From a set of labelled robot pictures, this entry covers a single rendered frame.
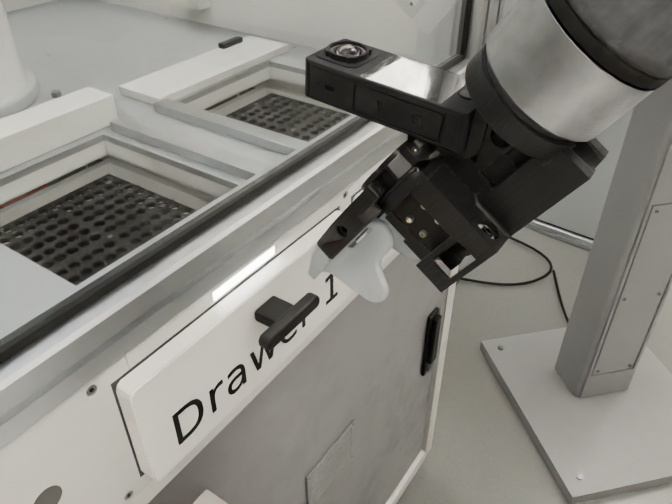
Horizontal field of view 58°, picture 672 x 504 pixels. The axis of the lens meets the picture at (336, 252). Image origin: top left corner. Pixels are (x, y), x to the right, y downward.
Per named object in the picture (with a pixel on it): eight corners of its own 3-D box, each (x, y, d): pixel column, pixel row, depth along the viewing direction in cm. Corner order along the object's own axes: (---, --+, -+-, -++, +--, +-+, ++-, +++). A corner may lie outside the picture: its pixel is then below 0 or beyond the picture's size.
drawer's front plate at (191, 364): (351, 294, 69) (353, 212, 62) (156, 485, 49) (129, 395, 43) (338, 289, 70) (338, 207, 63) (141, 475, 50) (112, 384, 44)
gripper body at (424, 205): (431, 300, 37) (582, 193, 29) (336, 198, 38) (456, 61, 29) (481, 241, 43) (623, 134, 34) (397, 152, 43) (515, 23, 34)
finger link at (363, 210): (320, 269, 39) (404, 187, 34) (304, 252, 39) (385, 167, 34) (354, 240, 43) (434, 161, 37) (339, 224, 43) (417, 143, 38)
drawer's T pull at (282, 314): (321, 305, 55) (320, 293, 54) (268, 354, 50) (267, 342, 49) (289, 290, 57) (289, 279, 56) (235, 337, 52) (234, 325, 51)
